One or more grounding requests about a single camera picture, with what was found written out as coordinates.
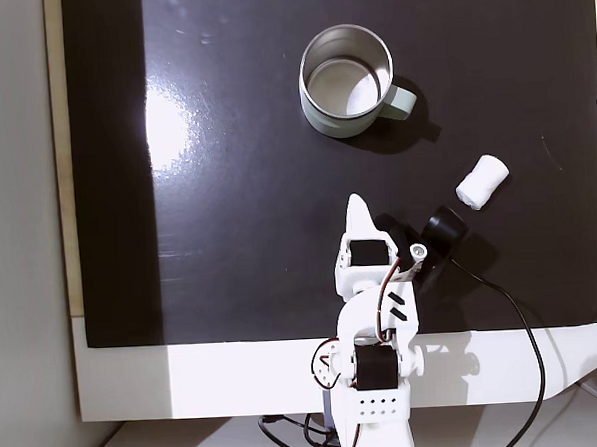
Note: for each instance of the white gauze roll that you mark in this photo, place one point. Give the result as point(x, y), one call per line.
point(481, 181)

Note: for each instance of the black table mat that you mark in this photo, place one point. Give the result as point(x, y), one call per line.
point(228, 212)

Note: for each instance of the sage green steel mug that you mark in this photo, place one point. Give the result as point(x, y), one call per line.
point(344, 46)

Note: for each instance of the black oval camera box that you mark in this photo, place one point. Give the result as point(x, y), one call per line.
point(444, 231)

